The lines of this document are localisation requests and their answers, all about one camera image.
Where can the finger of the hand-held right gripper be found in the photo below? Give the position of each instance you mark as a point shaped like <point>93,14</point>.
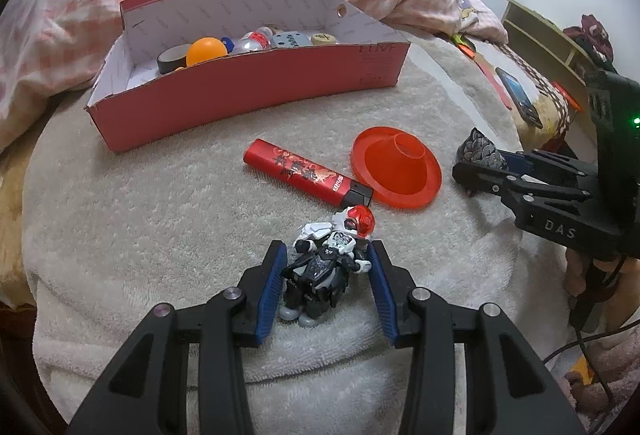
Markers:
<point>545,165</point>
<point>480,175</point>

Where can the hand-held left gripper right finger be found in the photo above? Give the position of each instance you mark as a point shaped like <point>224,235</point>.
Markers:
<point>382,290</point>

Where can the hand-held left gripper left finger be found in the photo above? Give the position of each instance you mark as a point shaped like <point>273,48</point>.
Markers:
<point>267,290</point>

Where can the dark scaly patterned object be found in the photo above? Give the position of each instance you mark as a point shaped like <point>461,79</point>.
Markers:
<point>480,147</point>

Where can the toy robot figure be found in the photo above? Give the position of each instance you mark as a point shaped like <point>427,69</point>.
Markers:
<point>320,270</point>

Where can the red plastic cone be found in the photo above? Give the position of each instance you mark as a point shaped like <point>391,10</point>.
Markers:
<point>390,175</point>

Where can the red lighter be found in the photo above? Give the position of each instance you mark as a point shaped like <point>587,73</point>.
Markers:
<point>300,170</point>

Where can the pink cardboard box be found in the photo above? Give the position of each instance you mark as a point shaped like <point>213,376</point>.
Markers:
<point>250,85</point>

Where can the round wooden chess piece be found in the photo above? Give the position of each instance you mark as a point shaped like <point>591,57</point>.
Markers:
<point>322,37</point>

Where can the metal plate with holes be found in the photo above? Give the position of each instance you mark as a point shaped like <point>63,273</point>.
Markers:
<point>290,40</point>

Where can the orange ping pong ball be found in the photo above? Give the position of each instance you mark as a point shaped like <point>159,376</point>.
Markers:
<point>205,51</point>

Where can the small clear plastic bottle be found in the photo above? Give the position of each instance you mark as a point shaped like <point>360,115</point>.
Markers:
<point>250,42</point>

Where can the blue plastic piece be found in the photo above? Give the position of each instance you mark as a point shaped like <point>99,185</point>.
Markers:
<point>227,42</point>

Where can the person's right hand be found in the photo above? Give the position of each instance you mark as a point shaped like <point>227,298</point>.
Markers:
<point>574,275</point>

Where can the orange plastic object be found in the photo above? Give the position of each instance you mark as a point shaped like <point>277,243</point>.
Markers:
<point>567,96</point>

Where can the black smartphone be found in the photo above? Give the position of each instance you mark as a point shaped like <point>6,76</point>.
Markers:
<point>517,95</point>

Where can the red paper strip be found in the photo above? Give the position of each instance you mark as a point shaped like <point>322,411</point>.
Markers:
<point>495,85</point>

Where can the orange marker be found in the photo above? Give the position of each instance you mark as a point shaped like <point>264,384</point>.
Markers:
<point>464,45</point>

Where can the beige wooden shelf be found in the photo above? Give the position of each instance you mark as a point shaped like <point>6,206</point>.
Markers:
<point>540,27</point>

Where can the beige towel blanket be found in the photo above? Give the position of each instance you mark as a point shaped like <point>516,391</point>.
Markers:
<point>150,215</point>

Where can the dark red cloth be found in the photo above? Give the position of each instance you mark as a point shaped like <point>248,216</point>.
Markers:
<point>590,32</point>

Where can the pink fluffy cloth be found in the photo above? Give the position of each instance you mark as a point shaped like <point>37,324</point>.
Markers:
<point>615,365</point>

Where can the black tape roll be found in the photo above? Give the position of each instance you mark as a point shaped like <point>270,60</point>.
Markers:
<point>170,57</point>

